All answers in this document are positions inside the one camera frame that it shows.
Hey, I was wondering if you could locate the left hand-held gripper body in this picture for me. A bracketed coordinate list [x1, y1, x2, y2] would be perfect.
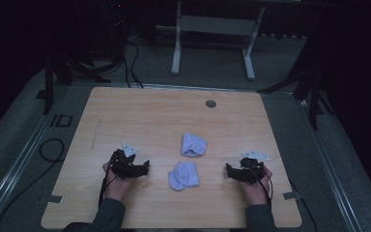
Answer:
[108, 141, 140, 181]

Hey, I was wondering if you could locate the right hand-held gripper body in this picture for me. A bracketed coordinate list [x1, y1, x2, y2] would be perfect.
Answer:
[236, 149, 271, 186]

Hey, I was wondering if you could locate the person's right hand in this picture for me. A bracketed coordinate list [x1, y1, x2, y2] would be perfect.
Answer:
[239, 165, 273, 207]

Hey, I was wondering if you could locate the person's left hand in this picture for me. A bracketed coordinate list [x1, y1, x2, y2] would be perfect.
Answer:
[101, 161, 137, 203]

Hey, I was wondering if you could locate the light purple sock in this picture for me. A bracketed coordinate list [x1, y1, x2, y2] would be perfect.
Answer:
[181, 131, 208, 159]
[167, 160, 201, 192]

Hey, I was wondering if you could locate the grey tape piece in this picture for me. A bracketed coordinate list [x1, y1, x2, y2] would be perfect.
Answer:
[282, 190, 302, 201]

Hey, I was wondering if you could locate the black floor tape mark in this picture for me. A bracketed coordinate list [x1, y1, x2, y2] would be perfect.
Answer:
[48, 113, 74, 128]

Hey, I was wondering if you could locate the black metal stand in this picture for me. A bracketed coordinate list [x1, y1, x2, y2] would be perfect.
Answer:
[35, 47, 125, 116]
[256, 38, 336, 131]

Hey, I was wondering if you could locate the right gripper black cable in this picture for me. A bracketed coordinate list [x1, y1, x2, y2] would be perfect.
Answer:
[248, 164, 274, 208]

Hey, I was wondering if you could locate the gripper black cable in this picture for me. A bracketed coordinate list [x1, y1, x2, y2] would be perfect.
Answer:
[248, 164, 274, 208]
[98, 162, 121, 209]

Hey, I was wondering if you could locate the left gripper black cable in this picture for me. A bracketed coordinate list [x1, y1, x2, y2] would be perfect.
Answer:
[98, 162, 121, 209]

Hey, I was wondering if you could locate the black floor cable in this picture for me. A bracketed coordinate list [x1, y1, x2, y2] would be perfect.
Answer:
[0, 137, 66, 232]
[287, 179, 319, 232]
[121, 38, 145, 89]

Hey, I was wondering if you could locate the metal floor rail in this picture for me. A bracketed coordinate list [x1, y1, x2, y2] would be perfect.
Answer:
[0, 84, 73, 232]
[294, 93, 365, 232]

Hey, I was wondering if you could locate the white metal desk frame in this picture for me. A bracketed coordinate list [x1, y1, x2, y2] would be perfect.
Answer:
[170, 0, 267, 81]

